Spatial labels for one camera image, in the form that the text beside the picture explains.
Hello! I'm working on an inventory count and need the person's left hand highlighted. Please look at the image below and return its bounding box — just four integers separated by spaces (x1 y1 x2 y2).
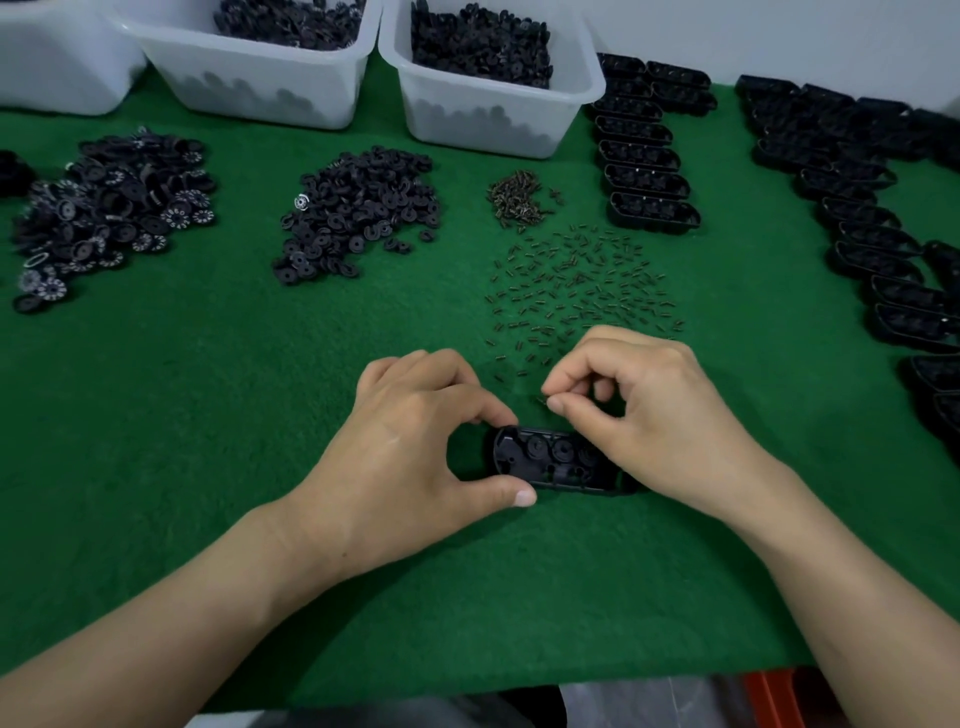
279 348 538 585

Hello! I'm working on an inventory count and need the person's right hand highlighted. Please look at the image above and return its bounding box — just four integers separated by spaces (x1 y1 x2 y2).
541 324 792 528

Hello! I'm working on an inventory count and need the black plastic gear housing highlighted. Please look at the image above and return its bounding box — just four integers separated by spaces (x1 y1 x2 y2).
492 424 641 498

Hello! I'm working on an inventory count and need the person's left forearm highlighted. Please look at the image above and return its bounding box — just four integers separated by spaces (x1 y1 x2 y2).
0 496 355 728

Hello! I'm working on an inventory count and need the person's right forearm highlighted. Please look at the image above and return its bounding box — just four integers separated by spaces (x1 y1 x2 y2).
721 461 960 676

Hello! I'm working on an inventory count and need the scatter of small dark pins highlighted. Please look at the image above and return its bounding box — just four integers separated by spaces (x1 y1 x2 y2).
483 222 688 378

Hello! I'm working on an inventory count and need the pile of brass screws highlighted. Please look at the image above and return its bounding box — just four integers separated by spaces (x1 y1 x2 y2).
485 169 566 231

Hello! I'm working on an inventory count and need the person's grey clothing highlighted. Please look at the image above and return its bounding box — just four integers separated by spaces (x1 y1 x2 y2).
186 675 755 728

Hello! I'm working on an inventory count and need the row of black plastic housings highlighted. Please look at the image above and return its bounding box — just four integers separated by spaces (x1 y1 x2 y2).
583 51 719 236
734 72 960 453

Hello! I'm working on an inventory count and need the green felt mat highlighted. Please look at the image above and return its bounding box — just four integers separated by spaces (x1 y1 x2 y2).
0 52 960 715

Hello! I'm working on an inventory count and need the pile of black gears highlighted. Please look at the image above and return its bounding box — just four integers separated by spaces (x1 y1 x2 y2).
271 145 444 288

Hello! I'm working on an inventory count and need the white plastic bin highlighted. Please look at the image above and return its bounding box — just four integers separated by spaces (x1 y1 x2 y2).
103 0 384 132
0 0 148 118
378 0 608 161

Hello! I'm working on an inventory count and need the red plastic stool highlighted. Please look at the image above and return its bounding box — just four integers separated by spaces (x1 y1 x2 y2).
741 669 815 728

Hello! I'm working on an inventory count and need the heap of black gears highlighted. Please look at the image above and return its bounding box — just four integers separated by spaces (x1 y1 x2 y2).
213 0 369 53
410 0 555 90

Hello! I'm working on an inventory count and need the pile of white-printed black dials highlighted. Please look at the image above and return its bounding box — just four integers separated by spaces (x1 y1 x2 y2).
10 126 219 315

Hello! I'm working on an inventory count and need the small heap of black parts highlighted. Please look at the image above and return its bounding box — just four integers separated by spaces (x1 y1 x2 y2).
0 149 36 201

